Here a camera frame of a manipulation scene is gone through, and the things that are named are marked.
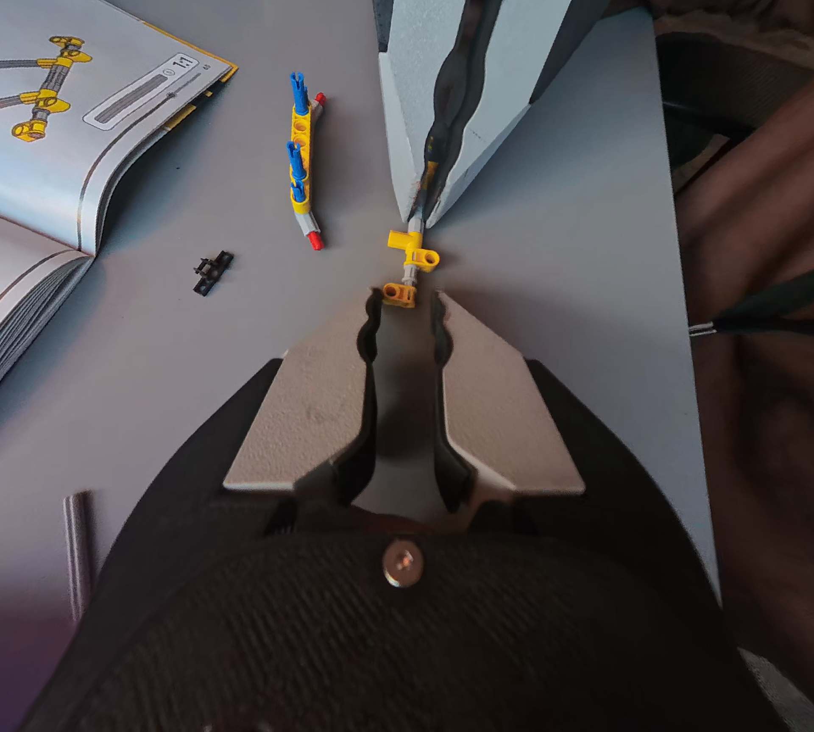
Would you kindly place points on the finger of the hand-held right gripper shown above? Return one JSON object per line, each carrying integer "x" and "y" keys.
{"x": 420, "y": 13}
{"x": 528, "y": 32}

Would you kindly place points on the dark grey lego axle rod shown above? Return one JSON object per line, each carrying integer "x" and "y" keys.
{"x": 77, "y": 554}

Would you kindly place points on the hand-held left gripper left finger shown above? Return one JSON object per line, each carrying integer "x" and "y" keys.
{"x": 299, "y": 420}

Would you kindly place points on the lego instruction booklet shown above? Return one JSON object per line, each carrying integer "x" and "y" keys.
{"x": 95, "y": 128}

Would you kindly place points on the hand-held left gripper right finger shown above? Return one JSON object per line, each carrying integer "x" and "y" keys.
{"x": 509, "y": 420}

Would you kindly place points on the black office chair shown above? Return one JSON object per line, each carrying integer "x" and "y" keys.
{"x": 718, "y": 83}

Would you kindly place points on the grey axle with yellow connectors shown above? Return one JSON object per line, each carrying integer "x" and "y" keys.
{"x": 413, "y": 255}

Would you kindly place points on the small black lego piece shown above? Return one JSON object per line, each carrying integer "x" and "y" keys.
{"x": 213, "y": 273}

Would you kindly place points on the yellow beam with blue pins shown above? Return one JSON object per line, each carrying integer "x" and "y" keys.
{"x": 300, "y": 160}

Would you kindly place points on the person's brown trouser legs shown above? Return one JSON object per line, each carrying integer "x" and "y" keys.
{"x": 750, "y": 427}

